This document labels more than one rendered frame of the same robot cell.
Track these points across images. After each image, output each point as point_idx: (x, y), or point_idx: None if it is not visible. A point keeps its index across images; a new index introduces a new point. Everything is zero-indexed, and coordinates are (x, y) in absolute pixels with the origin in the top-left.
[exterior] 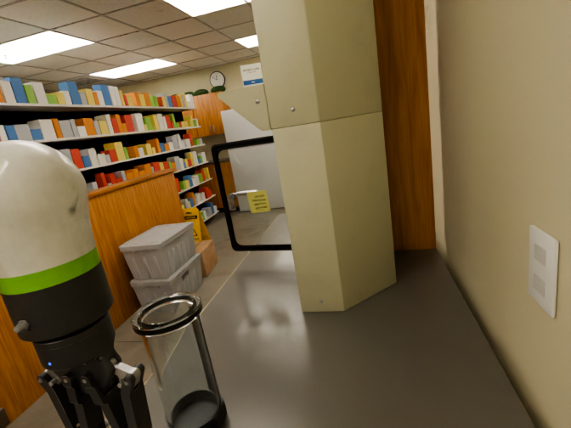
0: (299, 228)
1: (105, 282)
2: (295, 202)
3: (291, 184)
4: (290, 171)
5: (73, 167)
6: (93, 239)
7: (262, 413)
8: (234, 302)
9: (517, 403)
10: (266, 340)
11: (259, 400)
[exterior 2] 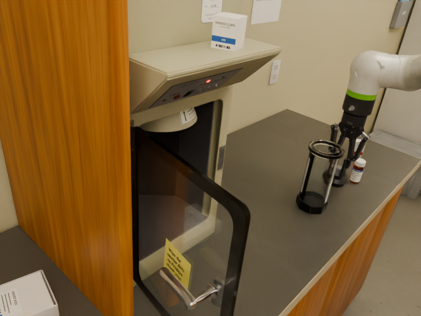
0: (215, 162)
1: (344, 100)
2: (218, 140)
3: (220, 125)
4: (221, 113)
5: (353, 59)
6: (348, 86)
7: (279, 193)
8: (261, 283)
9: None
10: (255, 226)
11: (277, 198)
